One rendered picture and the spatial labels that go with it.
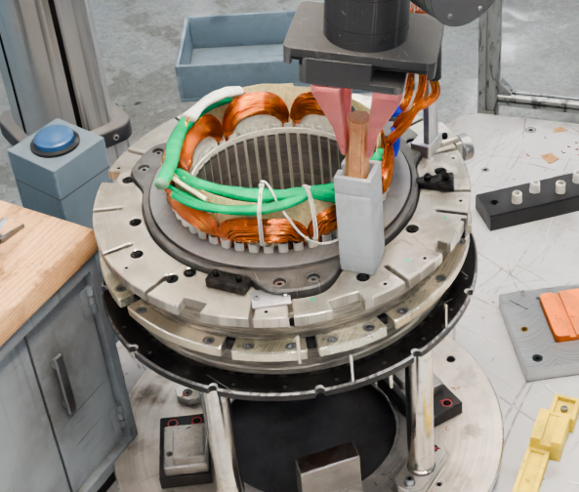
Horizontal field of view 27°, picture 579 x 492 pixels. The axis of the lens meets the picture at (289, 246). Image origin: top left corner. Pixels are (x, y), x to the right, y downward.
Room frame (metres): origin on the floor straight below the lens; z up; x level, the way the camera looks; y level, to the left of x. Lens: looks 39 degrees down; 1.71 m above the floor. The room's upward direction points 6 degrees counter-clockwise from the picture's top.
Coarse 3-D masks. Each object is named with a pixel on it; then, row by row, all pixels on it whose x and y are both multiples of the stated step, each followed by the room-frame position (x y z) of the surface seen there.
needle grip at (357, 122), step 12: (348, 120) 0.73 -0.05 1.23; (360, 120) 0.72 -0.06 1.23; (348, 132) 0.73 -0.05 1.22; (360, 132) 0.72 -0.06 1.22; (348, 144) 0.73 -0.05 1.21; (360, 144) 0.72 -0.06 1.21; (348, 156) 0.73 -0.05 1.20; (360, 156) 0.72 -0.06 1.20; (348, 168) 0.73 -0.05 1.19; (360, 168) 0.72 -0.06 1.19
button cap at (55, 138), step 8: (48, 128) 1.05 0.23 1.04; (56, 128) 1.05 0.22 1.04; (64, 128) 1.05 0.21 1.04; (40, 136) 1.04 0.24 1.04; (48, 136) 1.04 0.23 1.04; (56, 136) 1.03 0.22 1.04; (64, 136) 1.03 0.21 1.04; (72, 136) 1.03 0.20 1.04; (40, 144) 1.02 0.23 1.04; (48, 144) 1.02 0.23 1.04; (56, 144) 1.02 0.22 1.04; (64, 144) 1.02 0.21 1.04
